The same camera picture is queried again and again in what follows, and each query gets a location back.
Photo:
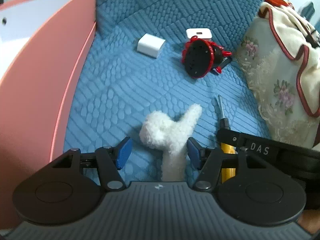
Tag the floral lace bed cover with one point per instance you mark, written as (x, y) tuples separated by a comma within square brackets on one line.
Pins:
[(271, 76)]

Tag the red white black blanket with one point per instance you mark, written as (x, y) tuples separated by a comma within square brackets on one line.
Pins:
[(297, 39)]

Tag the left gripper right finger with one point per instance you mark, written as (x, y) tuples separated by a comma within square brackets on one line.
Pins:
[(208, 161)]

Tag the blue textured chair cover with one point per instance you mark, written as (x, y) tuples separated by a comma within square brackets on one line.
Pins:
[(118, 86)]

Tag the white fluffy hair claw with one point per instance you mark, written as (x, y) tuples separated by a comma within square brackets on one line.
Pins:
[(160, 132)]

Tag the red black tripod ball head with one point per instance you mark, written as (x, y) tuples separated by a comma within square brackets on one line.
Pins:
[(199, 57)]

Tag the white charger with port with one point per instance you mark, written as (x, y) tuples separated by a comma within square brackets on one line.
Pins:
[(203, 33)]

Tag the yellow handled screwdriver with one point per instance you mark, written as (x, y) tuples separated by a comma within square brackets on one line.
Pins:
[(226, 173)]

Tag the pink cardboard box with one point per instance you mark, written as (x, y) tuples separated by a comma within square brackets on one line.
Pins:
[(44, 44)]

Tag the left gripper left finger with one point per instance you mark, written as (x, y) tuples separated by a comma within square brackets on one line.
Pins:
[(109, 161)]

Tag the small white charger cube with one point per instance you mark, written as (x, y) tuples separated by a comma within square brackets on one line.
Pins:
[(150, 45)]

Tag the black usb stick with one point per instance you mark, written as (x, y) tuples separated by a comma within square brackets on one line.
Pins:
[(218, 67)]

